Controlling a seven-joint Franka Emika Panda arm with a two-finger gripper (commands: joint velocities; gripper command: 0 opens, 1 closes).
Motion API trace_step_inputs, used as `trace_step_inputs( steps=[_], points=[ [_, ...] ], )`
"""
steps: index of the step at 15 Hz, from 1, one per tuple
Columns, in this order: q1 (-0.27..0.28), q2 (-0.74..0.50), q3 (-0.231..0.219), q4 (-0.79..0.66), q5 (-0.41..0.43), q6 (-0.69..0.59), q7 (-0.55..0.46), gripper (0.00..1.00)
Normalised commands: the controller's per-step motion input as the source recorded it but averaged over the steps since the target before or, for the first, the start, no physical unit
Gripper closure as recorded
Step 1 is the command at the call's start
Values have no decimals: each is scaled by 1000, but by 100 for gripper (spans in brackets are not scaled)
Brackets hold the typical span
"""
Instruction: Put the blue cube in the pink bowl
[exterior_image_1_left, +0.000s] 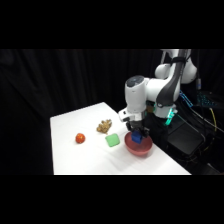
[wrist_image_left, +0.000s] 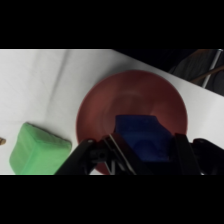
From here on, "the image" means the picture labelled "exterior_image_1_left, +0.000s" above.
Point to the green block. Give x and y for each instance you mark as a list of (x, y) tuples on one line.
[(112, 140)]

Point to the pink bowl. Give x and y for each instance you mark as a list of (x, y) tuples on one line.
[(138, 150)]

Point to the black curtain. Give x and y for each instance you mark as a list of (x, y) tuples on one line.
[(33, 83)]

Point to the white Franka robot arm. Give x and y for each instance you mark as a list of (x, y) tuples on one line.
[(136, 93)]

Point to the red orange patterned ball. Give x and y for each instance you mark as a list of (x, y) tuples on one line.
[(80, 138)]

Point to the small green light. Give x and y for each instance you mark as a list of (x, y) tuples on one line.
[(170, 116)]

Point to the black equipment box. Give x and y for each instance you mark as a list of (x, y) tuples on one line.
[(185, 140)]

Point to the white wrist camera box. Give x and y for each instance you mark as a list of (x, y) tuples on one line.
[(122, 115)]

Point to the tiger plush toy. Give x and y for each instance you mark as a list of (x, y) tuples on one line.
[(104, 126)]

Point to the teal electronics board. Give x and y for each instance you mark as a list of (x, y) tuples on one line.
[(205, 99)]

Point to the blue cube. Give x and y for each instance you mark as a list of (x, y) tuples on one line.
[(136, 137)]

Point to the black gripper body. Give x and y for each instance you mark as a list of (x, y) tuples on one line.
[(139, 124)]

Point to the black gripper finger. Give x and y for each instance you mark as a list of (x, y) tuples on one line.
[(129, 126), (146, 133)]

